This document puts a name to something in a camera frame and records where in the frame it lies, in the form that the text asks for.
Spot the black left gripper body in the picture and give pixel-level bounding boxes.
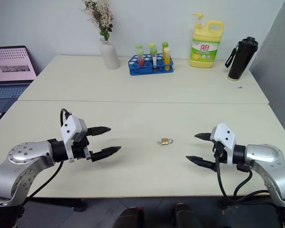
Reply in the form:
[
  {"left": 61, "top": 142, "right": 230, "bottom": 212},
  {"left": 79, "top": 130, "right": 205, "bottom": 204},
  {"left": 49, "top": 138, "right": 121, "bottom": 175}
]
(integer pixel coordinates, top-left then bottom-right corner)
[{"left": 72, "top": 135, "right": 94, "bottom": 162}]

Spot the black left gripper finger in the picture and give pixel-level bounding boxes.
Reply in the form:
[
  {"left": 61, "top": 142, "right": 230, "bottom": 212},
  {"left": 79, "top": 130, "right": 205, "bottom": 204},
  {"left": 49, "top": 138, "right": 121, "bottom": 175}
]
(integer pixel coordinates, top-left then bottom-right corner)
[
  {"left": 91, "top": 146, "right": 122, "bottom": 163},
  {"left": 86, "top": 126, "right": 112, "bottom": 137}
]

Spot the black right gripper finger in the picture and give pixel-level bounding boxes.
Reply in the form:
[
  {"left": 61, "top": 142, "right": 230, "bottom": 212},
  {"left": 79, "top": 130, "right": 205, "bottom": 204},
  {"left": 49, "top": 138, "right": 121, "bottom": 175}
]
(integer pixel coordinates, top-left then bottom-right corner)
[
  {"left": 194, "top": 133, "right": 213, "bottom": 143},
  {"left": 185, "top": 155, "right": 217, "bottom": 171}
]

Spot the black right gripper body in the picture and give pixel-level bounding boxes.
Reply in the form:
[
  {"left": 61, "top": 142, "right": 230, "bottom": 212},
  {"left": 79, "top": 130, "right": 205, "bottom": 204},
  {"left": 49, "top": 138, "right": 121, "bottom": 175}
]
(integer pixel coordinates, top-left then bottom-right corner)
[{"left": 211, "top": 140, "right": 228, "bottom": 172}]

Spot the dark rounded shape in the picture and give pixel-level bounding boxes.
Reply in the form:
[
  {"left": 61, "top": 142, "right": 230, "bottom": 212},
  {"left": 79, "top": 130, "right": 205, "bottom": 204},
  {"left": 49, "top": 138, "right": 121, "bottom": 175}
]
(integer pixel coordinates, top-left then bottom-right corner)
[
  {"left": 171, "top": 202, "right": 203, "bottom": 228},
  {"left": 112, "top": 206, "right": 146, "bottom": 228}
]

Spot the white ceramic vase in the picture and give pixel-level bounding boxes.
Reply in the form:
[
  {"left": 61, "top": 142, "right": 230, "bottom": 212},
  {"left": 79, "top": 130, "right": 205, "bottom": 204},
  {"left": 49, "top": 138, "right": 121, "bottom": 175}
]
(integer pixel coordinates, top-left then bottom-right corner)
[{"left": 99, "top": 38, "right": 121, "bottom": 70}]

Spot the blue test tube rack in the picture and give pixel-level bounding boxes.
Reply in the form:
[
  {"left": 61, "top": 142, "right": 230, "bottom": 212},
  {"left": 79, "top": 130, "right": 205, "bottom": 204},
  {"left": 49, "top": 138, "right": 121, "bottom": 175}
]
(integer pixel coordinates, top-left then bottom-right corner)
[{"left": 127, "top": 53, "right": 175, "bottom": 76}]

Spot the green-capped tube red liquid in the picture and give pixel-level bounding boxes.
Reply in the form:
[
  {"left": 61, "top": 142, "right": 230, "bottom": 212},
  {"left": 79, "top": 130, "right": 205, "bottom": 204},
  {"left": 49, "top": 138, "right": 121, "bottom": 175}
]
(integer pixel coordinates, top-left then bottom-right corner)
[{"left": 136, "top": 48, "right": 146, "bottom": 68}]

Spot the yellow dish soap pump bottle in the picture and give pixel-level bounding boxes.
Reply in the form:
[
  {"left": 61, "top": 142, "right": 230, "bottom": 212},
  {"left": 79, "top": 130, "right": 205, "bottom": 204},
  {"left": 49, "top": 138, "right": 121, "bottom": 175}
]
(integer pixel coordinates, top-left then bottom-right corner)
[{"left": 188, "top": 12, "right": 225, "bottom": 68}]

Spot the yellow-capped tube orange liquid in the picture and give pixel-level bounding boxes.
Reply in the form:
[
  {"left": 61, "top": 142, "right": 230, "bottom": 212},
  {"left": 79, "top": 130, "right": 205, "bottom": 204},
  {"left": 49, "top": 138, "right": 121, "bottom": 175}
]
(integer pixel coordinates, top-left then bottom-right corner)
[{"left": 163, "top": 47, "right": 172, "bottom": 72}]

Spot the green-capped tube white label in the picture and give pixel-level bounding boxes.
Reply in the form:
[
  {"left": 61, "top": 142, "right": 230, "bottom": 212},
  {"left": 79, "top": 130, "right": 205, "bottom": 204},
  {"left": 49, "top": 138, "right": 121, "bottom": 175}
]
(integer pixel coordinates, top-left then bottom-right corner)
[{"left": 150, "top": 47, "right": 159, "bottom": 72}]

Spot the green-capped tube yellow liquid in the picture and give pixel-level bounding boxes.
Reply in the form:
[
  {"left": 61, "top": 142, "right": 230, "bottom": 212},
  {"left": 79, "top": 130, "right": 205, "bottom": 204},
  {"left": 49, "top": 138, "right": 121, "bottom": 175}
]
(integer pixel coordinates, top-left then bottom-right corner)
[{"left": 161, "top": 41, "right": 169, "bottom": 60}]

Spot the open laptop computer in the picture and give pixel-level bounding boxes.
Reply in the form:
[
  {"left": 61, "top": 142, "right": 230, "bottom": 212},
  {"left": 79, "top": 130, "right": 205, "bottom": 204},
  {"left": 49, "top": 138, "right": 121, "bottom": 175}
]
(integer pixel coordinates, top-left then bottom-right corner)
[{"left": 0, "top": 45, "right": 38, "bottom": 114}]

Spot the dried flower bouquet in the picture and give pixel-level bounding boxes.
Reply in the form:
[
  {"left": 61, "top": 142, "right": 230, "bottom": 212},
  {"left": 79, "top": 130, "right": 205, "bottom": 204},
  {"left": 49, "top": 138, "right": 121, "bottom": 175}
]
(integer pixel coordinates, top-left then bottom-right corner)
[{"left": 79, "top": 0, "right": 115, "bottom": 41}]

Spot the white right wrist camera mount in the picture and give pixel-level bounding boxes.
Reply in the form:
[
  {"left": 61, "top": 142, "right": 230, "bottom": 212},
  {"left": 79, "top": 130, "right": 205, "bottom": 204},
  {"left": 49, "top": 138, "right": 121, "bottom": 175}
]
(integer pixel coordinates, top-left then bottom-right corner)
[{"left": 209, "top": 123, "right": 237, "bottom": 166}]

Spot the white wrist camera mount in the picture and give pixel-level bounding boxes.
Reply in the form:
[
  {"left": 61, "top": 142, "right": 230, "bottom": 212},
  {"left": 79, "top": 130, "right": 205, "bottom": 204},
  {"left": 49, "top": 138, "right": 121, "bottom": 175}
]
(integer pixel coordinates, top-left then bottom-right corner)
[
  {"left": 209, "top": 123, "right": 237, "bottom": 166},
  {"left": 60, "top": 115, "right": 88, "bottom": 163}
]

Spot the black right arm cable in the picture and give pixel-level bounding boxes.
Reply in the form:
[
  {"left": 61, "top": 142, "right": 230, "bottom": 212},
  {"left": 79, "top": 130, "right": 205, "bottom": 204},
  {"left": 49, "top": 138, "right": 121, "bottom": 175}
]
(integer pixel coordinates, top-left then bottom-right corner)
[{"left": 213, "top": 142, "right": 276, "bottom": 204}]

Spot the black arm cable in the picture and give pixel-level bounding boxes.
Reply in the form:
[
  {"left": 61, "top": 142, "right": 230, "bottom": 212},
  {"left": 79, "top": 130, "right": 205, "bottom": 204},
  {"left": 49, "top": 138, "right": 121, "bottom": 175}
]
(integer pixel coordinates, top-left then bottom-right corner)
[
  {"left": 25, "top": 108, "right": 73, "bottom": 204},
  {"left": 213, "top": 142, "right": 276, "bottom": 204}
]

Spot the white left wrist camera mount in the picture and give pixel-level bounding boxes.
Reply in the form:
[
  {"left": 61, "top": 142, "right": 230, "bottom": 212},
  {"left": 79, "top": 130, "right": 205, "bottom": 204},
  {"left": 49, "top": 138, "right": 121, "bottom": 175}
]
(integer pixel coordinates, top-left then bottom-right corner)
[{"left": 60, "top": 115, "right": 88, "bottom": 163}]

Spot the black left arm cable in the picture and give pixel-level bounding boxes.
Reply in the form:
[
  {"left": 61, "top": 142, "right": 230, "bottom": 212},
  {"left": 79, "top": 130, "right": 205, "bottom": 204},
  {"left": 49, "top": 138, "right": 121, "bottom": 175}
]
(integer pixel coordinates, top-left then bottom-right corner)
[{"left": 25, "top": 108, "right": 73, "bottom": 204}]

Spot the black drinking bottle with strap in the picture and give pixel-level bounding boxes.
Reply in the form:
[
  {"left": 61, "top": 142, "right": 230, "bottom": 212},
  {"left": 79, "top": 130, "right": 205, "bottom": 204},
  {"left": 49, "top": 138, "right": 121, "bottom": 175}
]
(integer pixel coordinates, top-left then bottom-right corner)
[{"left": 225, "top": 36, "right": 260, "bottom": 82}]

